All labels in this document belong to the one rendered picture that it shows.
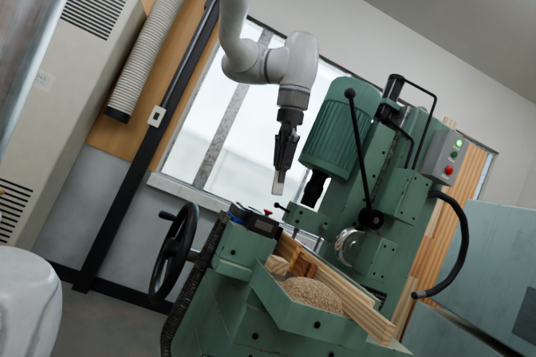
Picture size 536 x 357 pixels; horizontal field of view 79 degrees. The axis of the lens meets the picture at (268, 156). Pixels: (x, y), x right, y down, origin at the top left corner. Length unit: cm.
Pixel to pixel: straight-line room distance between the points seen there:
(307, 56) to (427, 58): 223
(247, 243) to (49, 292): 51
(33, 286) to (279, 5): 240
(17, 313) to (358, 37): 261
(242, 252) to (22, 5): 65
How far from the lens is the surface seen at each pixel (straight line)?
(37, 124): 219
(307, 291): 72
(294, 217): 103
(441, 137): 118
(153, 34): 227
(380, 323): 73
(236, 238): 85
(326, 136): 102
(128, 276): 249
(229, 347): 89
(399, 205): 103
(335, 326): 76
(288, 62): 88
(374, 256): 101
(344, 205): 106
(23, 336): 46
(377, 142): 111
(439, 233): 288
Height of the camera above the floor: 108
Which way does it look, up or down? 5 degrees up
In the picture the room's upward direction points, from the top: 24 degrees clockwise
